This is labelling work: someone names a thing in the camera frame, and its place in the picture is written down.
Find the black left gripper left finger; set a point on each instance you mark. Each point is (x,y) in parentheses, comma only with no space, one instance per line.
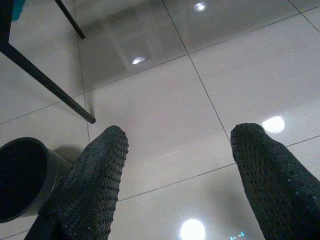
(92,180)

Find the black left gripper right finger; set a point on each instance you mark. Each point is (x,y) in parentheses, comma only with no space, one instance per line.
(275,190)

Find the black metal table leg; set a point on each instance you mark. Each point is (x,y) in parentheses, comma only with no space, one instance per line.
(71,21)
(45,78)

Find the teal plastic item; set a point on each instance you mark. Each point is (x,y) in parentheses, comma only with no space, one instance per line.
(18,10)

